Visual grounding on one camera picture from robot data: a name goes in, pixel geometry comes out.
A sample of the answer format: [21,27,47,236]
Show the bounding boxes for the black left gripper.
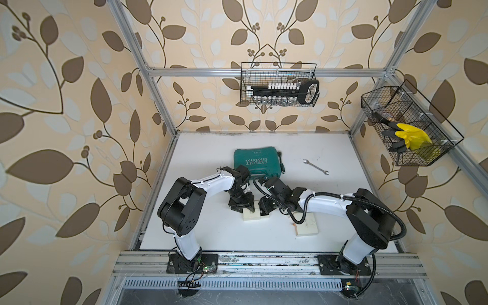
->
[227,187,257,212]

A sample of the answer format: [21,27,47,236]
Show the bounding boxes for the silver open-end wrench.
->
[303,159,329,175]

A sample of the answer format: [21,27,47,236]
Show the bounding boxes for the black wire basket right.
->
[361,80,465,166]

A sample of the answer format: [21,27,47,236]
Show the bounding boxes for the socket set rail black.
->
[244,80,320,107]

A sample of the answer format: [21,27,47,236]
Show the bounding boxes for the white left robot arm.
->
[158,165,255,261]

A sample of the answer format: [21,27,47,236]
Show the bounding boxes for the black wire basket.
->
[240,62,320,108]
[361,80,465,166]

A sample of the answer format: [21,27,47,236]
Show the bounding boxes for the yellow rubber glove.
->
[395,123,433,150]

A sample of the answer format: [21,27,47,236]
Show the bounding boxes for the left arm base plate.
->
[166,251,219,275]

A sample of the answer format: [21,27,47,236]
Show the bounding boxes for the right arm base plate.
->
[316,254,372,276]

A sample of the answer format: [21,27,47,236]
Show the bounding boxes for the green plastic tool case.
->
[233,147,282,178]

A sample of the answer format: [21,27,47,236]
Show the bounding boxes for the large cream jewelry box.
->
[294,212,319,237]

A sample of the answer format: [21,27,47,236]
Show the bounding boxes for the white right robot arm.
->
[253,177,407,266]

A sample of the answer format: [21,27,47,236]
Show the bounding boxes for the black wire basket back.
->
[240,62,320,108]

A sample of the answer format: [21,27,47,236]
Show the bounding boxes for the black pliers in basket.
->
[373,112,407,154]

